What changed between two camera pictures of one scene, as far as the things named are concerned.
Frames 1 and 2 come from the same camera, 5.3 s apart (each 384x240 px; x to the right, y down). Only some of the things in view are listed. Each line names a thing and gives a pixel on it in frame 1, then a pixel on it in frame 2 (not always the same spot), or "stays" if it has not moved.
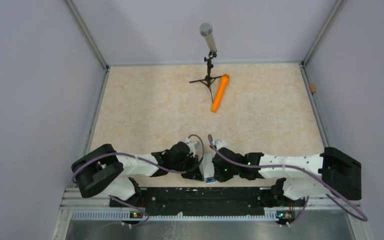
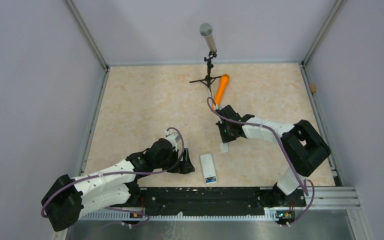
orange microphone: (224, 82) stays
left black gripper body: (189, 165) -> (174, 165)
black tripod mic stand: (208, 79) stays
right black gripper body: (224, 174) -> (226, 135)
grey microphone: (206, 30) stays
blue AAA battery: (208, 180) stays
